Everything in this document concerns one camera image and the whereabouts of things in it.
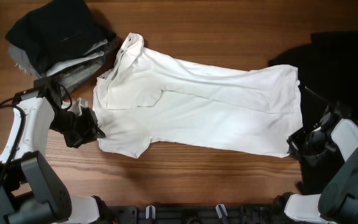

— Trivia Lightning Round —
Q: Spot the black garment at right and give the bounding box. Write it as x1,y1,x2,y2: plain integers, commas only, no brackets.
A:
268,30,358,132

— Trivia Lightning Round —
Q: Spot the black base rail with clips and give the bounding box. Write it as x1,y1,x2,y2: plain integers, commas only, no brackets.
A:
110,204,276,224

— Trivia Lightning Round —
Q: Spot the grey folded garments stack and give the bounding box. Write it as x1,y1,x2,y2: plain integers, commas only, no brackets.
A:
8,39,119,93

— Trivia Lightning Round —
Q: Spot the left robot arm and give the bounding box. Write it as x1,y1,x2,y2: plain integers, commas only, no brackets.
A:
0,77,106,223

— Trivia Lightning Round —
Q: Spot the black folded garment on stack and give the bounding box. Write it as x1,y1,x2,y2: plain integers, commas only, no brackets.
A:
6,0,116,73

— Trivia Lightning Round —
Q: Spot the white t-shirt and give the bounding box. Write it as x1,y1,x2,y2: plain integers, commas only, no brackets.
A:
93,33,302,158

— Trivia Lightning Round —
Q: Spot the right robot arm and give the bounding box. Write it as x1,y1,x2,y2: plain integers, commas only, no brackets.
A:
270,102,358,223

